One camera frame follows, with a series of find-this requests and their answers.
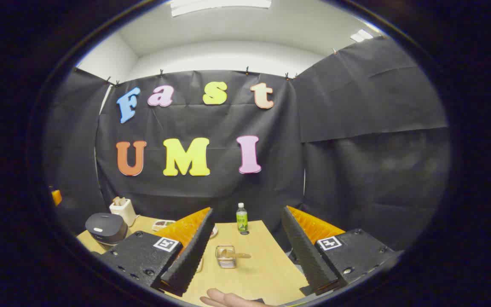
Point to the small ceiling light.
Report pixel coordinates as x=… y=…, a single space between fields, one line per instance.
x=361 y=35

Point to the green drink bottle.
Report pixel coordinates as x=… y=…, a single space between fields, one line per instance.
x=241 y=218

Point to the black and silver rice cooker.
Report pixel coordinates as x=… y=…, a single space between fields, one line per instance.
x=106 y=228

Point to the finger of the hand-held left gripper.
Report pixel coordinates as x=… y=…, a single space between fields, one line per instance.
x=56 y=197

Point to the long ceiling light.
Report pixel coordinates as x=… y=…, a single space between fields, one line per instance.
x=220 y=5

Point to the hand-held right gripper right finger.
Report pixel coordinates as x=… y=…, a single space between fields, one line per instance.
x=307 y=260

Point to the black backdrop cloth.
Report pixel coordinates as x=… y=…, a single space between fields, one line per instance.
x=211 y=192

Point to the wooden spoon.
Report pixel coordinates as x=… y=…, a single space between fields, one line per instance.
x=239 y=255

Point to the white divided grain dish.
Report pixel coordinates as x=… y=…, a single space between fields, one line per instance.
x=163 y=224

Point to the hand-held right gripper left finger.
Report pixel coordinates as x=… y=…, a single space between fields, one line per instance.
x=190 y=260

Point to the white round plate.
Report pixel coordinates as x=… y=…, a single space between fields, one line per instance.
x=214 y=232

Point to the white toaster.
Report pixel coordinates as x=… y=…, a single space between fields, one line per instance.
x=122 y=212

